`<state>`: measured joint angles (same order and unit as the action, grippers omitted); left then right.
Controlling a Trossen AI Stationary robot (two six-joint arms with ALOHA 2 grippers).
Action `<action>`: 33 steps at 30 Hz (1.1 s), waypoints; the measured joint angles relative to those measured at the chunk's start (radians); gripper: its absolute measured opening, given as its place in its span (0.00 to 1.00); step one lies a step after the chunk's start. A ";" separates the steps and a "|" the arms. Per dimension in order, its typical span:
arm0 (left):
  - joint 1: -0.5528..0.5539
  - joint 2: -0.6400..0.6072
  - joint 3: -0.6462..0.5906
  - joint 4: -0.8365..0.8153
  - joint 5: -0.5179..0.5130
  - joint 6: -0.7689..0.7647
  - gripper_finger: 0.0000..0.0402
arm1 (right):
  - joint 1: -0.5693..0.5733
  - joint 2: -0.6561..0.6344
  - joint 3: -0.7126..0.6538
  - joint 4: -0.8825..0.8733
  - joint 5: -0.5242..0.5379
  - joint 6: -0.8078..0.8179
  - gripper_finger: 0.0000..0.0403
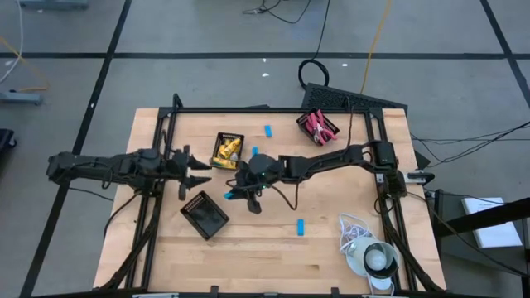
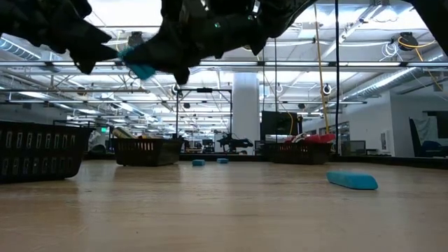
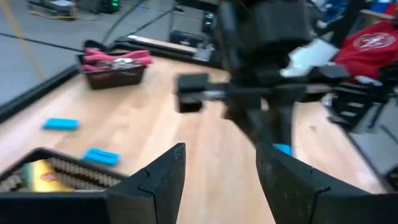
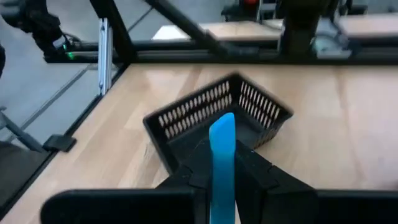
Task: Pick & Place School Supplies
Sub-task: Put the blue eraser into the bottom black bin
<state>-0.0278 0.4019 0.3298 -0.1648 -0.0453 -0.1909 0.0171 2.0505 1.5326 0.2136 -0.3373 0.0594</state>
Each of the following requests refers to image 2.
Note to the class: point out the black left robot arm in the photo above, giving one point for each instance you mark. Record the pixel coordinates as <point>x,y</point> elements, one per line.
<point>10,14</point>

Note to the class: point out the black screen panel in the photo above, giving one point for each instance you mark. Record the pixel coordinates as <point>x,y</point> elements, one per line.
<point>280,124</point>

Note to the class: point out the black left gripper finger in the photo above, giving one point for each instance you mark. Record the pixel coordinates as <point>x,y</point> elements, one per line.
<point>94,42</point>
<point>87,64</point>

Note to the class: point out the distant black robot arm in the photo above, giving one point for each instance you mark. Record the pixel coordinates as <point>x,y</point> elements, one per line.
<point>232,143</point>

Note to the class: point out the black slotted plastic basket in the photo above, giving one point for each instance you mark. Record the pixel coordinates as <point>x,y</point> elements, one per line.
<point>147,154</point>
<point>297,154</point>
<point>42,150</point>

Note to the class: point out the black aluminium rig frame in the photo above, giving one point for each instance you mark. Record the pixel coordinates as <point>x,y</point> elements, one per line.
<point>385,161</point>

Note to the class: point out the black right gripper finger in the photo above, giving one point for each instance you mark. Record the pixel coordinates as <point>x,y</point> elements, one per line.
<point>161,56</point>

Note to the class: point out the blue chair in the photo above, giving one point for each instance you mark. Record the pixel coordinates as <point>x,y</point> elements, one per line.
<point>430,147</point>

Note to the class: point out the distant black rig frame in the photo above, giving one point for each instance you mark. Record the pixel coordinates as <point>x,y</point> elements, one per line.
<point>204,90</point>

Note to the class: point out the white column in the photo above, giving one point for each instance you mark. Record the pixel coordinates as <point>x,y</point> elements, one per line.
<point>246,112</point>

